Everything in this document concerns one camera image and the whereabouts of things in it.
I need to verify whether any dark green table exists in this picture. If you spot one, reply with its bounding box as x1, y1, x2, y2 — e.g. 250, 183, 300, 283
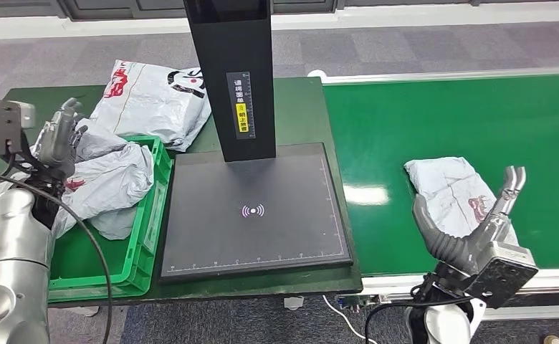
0, 77, 363, 310

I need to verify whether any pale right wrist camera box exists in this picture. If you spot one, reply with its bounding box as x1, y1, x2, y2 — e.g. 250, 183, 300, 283
464, 241, 540, 310

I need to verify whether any green conveyor belt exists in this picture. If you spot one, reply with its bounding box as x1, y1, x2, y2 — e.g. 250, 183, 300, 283
322, 73, 559, 277

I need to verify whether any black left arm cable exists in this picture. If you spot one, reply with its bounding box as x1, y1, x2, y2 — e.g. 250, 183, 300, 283
0, 170, 114, 344

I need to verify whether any large white red-black printed parcel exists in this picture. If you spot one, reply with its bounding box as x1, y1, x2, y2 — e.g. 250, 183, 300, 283
89, 59, 213, 153

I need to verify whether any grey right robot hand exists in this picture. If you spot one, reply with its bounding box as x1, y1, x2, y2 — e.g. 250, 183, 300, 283
412, 165, 527, 277

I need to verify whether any white parcel with red print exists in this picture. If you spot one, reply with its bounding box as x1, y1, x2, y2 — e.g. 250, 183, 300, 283
403, 156, 520, 248
0, 142, 156, 267

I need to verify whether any black scanner platform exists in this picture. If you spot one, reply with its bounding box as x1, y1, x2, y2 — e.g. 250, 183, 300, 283
158, 142, 354, 285

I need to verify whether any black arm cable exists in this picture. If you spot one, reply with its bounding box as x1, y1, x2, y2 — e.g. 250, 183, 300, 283
0, 170, 114, 344
365, 296, 475, 344

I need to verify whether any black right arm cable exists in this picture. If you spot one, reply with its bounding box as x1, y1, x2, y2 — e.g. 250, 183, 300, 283
365, 296, 475, 344

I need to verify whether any small green circuit board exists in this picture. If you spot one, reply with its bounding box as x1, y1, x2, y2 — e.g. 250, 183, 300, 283
335, 294, 394, 310

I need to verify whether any plain grey parcel bag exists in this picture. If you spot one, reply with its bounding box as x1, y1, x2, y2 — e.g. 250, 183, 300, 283
72, 118, 140, 242

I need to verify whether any white floor cable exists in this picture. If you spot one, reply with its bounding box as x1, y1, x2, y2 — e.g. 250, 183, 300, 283
322, 295, 380, 344

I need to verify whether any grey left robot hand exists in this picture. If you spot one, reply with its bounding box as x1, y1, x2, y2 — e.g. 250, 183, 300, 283
32, 97, 89, 181

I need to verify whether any green plastic crate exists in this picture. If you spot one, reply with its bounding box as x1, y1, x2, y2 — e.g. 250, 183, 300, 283
47, 135, 173, 304

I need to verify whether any black scanner column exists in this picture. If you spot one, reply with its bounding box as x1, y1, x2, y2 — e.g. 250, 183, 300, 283
183, 0, 277, 163

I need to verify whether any black yellow column label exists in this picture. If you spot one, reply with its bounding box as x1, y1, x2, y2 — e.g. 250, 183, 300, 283
226, 72, 257, 140

